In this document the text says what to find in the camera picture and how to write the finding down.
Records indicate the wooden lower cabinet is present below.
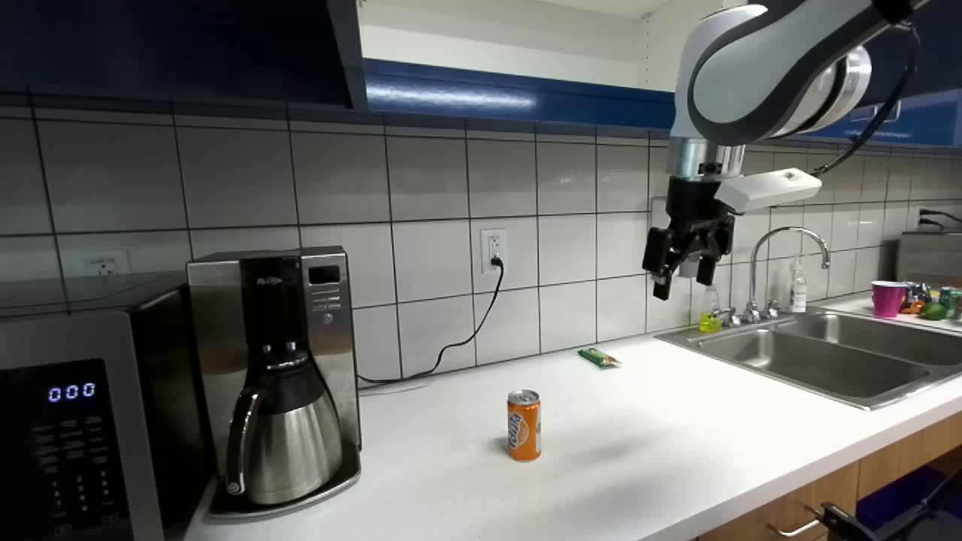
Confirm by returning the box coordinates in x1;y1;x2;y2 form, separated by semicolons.
696;415;962;541

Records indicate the yellow dish soap bottle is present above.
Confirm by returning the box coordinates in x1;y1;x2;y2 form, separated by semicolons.
691;299;722;333

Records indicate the orange soda can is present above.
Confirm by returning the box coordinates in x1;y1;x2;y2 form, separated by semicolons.
508;390;542;459

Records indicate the pink plastic cup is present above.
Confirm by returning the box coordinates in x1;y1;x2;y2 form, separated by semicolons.
871;279;907;317

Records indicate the steel coffee carafe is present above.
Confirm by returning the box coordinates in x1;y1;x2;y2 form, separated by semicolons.
223;352;345;507

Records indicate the white wall outlet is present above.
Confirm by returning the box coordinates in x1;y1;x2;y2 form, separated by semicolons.
87;255;123;279
482;230;508;272

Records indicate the stainless steel sink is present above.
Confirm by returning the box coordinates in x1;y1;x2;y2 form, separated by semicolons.
666;314;962;409

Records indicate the black power cord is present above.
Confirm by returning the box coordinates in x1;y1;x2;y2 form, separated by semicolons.
353;255;508;390

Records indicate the black steel coffee maker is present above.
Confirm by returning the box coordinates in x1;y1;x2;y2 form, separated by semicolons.
186;246;361;516

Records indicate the blue cabinet door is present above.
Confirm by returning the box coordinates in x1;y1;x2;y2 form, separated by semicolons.
0;0;364;110

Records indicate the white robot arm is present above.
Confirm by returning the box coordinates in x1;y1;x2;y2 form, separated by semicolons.
644;0;928;299

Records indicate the chrome gooseneck faucet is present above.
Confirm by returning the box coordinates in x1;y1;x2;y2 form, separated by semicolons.
723;225;828;326

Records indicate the blue upper cabinet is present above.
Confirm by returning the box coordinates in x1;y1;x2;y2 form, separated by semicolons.
358;0;962;146

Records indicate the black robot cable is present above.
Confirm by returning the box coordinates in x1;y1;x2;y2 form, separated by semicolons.
812;18;927;179

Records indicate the green snack packet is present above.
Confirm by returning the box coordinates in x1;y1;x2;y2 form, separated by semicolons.
577;348;619;369

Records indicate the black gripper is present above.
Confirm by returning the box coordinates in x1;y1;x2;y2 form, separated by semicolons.
644;178;734;299

